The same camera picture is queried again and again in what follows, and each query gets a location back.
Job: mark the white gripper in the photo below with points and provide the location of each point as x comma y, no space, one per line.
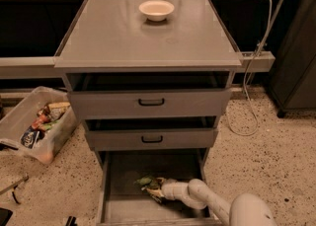
169,188

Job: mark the green jalapeno chip bag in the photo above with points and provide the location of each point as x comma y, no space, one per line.
148,182

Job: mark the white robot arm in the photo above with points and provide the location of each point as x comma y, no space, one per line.
246,209

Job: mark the bottom grey drawer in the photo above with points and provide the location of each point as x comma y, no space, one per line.
124,203

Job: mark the grey drawer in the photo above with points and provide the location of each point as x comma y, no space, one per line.
148,94
124,203
151,133

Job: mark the middle grey drawer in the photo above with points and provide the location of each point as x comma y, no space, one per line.
151,133

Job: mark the top grey drawer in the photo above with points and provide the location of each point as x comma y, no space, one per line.
148,94

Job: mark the black object floor bottom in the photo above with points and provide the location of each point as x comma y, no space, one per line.
71,221

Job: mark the grey drawer cabinet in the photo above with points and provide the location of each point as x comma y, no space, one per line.
112,36

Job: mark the tan snack box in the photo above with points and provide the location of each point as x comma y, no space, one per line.
57,110

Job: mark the red snack packet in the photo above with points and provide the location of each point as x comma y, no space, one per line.
40,120

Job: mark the blue snack packet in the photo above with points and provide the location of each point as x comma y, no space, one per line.
30,138

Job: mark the metal tool on floor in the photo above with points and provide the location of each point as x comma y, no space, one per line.
11,188

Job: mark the clear plastic bin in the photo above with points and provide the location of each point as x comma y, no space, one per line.
52,136

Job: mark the black object floor corner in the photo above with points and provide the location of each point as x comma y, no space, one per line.
5,215

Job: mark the white bowl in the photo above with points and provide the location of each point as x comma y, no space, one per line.
156,10

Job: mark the dark cabinet at right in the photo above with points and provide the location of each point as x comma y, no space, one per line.
292,81

